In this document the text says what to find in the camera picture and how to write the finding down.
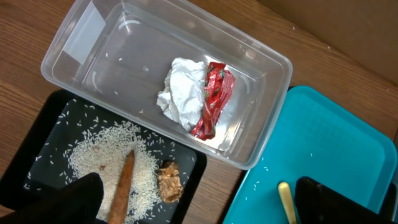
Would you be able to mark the orange carrot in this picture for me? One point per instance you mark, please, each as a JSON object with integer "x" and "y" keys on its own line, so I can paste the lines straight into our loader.
{"x": 118, "y": 210}

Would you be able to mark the brown food scraps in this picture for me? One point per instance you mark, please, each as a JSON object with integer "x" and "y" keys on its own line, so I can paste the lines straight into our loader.
{"x": 170, "y": 186}

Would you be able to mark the yellow plastic spoon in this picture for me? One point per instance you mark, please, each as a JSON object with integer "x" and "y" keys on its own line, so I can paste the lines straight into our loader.
{"x": 287, "y": 201}

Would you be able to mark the white napkin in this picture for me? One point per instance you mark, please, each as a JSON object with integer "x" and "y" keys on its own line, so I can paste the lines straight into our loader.
{"x": 182, "y": 99}

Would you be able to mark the clear plastic bin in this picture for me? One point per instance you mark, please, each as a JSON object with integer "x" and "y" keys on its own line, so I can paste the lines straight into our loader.
{"x": 117, "y": 54}

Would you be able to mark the black tray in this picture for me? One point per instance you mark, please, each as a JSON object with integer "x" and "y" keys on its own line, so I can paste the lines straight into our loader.
{"x": 40, "y": 166}

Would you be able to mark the spilled white rice pile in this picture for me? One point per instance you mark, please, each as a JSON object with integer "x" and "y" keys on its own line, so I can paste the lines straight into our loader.
{"x": 105, "y": 153}

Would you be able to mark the teal plastic tray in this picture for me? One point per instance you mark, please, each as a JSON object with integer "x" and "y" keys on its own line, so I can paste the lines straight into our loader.
{"x": 317, "y": 138}

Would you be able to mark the red foil snack wrapper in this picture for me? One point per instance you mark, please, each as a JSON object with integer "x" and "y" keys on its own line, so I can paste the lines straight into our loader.
{"x": 219, "y": 84}

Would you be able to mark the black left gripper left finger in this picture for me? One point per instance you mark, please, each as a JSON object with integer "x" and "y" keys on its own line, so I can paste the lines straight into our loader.
{"x": 78, "y": 202}

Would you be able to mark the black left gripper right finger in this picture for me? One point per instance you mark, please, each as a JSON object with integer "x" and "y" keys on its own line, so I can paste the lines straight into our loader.
{"x": 318, "y": 204}

